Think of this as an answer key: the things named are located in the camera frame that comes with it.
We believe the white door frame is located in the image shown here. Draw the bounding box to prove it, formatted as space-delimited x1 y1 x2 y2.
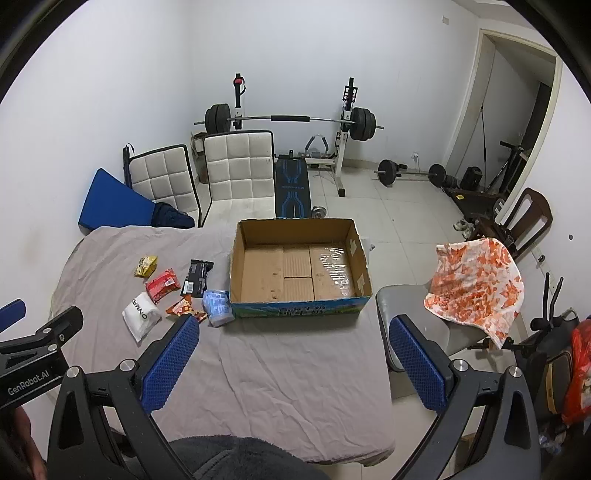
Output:
443 28 563 204

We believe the orange floral towel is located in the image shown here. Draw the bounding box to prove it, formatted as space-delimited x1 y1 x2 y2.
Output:
424 237 525 350

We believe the blue tissue pack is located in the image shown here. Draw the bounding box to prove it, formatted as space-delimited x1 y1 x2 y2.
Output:
202 288 235 328

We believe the blue foam mat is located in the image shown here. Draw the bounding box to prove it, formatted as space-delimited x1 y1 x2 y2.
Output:
78 168 158 230

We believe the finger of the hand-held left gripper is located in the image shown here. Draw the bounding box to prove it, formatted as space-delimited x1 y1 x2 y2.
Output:
0 299 27 332
0 305 85 355

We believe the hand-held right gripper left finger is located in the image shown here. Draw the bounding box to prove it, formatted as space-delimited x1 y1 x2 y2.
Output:
44 315 201 480

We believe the dark blue cloth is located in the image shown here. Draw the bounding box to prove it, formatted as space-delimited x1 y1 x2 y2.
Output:
150 202 195 230

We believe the long barbell with black plates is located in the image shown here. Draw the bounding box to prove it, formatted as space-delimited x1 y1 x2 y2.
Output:
194 104 385 141

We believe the person's left hand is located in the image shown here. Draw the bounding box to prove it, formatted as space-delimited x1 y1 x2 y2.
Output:
0 408 48 480

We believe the black and blue weight bench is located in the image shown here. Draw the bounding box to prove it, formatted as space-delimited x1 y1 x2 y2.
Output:
273 150 311 220

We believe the grey bed sheet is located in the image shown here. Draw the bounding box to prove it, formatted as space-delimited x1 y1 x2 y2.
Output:
54 224 397 464

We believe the black exercise machine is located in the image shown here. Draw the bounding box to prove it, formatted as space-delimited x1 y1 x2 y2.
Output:
529 272 580 365

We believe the small orange snack packet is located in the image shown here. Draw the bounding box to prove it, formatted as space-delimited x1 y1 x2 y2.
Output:
165 296 208 322

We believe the grey padded chair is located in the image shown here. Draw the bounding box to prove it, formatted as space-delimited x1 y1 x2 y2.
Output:
375 282 490 372

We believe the short barbell with black plates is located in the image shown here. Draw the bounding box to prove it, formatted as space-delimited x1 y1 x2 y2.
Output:
374 159 448 188

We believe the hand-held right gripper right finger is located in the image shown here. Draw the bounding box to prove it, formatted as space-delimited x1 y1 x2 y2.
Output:
389 315 542 480

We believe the white plastic packet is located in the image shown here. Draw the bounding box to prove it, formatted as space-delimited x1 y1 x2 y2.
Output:
122 292 163 343

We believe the printed cardboard box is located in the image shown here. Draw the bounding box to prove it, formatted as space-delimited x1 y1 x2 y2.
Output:
228 218 374 320

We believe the person's dark fleece clothing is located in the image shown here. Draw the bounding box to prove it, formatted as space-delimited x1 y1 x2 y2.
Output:
168 434 331 480

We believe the red snack packet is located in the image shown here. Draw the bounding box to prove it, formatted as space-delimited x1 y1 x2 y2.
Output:
145 269 181 304

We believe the black snack packet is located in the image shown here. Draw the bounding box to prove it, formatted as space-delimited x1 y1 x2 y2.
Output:
179 259 215 299

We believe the brown wooden chair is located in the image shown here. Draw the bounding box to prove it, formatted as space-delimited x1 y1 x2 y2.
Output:
462 187 553 264

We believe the red plastic bag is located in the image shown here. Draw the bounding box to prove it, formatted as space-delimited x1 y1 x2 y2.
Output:
561 319 591 425

